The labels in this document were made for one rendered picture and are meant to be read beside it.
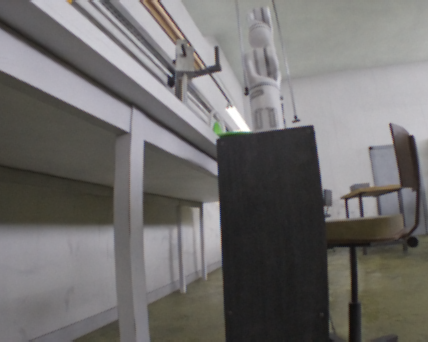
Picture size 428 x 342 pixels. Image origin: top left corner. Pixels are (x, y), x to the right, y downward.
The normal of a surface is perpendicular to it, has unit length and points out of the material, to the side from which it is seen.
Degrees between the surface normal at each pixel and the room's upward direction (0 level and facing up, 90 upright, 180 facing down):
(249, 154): 90
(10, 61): 90
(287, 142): 90
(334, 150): 90
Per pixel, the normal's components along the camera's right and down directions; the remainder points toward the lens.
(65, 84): 0.94, -0.10
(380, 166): -0.34, -0.15
